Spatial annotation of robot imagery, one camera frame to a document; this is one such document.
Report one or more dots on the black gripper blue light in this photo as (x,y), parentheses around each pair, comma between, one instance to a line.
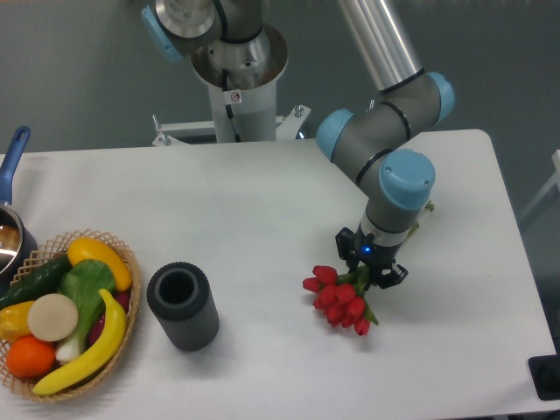
(375,249)

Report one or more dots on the red tulip bouquet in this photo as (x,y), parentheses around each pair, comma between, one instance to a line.
(341,297)

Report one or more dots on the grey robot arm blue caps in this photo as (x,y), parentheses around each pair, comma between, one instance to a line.
(370,149)

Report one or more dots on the dark grey ribbed vase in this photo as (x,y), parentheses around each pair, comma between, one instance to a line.
(180,296)

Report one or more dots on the black device at table edge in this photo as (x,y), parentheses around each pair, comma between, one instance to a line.
(545,376)

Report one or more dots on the dark red fruit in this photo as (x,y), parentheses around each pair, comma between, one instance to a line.
(123,298)

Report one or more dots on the yellow banana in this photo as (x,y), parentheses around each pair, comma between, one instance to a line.
(98,355)

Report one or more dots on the green bok choy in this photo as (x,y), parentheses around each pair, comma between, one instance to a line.
(82,284)

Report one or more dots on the yellow squash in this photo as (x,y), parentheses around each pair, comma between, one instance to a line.
(87,248)

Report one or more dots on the beige round disc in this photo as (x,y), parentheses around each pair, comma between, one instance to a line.
(52,317)

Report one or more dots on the green cucumber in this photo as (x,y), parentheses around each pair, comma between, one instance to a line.
(43,280)

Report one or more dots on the orange fruit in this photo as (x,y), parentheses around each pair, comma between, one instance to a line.
(29,357)

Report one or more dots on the yellow bell pepper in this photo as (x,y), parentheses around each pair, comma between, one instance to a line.
(14,324)

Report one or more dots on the woven wicker basket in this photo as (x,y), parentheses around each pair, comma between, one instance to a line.
(49,250)

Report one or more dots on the white frame at right edge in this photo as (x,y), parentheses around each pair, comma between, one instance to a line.
(543,198)

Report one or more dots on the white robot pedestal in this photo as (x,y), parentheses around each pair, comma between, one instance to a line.
(241,81)

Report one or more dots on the blue handled saucepan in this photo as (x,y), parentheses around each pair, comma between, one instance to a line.
(17,242)

